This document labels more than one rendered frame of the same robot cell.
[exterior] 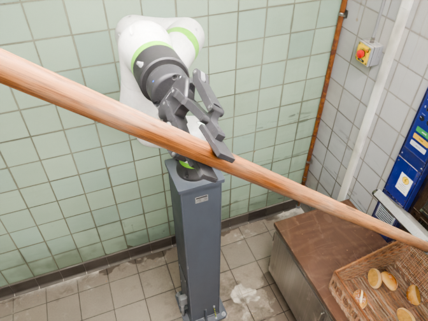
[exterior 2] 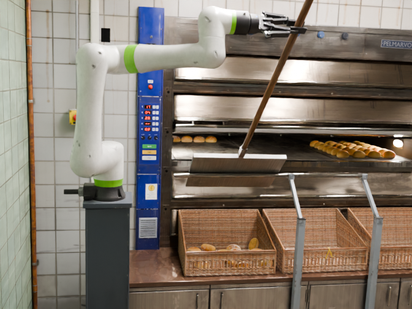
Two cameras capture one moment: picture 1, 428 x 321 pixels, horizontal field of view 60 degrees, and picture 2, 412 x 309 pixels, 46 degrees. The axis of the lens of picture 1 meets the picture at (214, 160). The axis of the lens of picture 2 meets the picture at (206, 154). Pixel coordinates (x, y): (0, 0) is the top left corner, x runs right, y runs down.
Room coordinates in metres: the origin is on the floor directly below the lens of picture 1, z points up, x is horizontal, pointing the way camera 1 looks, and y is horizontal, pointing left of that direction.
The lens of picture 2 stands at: (0.35, 2.02, 1.74)
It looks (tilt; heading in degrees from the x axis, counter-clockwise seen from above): 9 degrees down; 281
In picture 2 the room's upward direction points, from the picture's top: 2 degrees clockwise
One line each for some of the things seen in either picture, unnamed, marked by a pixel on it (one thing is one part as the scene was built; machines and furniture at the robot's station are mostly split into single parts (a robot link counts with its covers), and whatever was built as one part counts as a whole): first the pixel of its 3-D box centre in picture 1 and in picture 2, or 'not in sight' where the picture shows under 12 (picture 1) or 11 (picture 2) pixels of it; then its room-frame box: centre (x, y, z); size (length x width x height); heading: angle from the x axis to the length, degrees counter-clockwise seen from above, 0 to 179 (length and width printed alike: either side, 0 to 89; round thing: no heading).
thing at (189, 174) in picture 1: (189, 155); (95, 190); (1.21, 0.11, 1.23); 0.26 x 0.15 x 0.06; 21
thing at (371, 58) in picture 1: (368, 52); (77, 116); (1.73, -0.76, 1.46); 0.10 x 0.07 x 0.10; 21
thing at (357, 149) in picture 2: not in sight; (350, 148); (-0.04, -1.96, 1.21); 0.61 x 0.48 x 0.06; 111
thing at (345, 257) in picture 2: not in sight; (311, 238); (0.24, -1.09, 0.72); 0.56 x 0.49 x 0.28; 22
